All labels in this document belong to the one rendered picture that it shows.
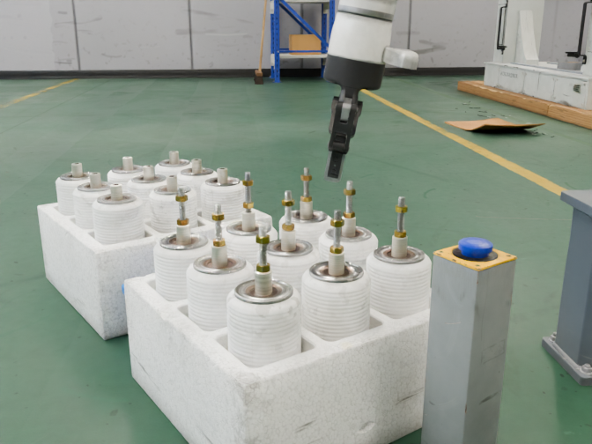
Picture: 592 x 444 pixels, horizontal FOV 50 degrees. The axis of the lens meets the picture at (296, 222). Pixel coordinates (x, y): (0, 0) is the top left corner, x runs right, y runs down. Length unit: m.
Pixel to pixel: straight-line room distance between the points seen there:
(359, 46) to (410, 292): 0.35
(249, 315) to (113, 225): 0.53
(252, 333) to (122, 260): 0.50
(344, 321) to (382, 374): 0.09
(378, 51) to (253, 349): 0.40
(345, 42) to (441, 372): 0.42
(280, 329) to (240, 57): 6.52
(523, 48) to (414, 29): 2.34
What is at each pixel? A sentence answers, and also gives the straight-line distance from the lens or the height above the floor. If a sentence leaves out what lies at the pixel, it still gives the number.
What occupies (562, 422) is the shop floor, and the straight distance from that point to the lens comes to 1.09.
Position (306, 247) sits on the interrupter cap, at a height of 0.25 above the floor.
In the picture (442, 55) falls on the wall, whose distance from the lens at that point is 7.62.
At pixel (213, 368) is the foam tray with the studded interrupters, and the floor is 0.17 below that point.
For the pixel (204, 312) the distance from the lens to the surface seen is 0.90.
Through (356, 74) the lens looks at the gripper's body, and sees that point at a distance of 0.80.
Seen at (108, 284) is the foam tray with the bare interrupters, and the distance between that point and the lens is 1.25.
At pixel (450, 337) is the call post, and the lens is 0.81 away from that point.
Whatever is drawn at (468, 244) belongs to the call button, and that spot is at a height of 0.33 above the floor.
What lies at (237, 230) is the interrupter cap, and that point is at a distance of 1.06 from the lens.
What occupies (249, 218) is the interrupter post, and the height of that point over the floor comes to 0.27.
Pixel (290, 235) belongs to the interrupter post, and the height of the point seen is 0.28.
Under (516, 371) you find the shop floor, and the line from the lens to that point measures 1.21.
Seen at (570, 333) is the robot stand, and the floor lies 0.06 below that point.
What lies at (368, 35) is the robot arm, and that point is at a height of 0.57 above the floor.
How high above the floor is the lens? 0.58
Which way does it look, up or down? 17 degrees down
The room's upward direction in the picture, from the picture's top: straight up
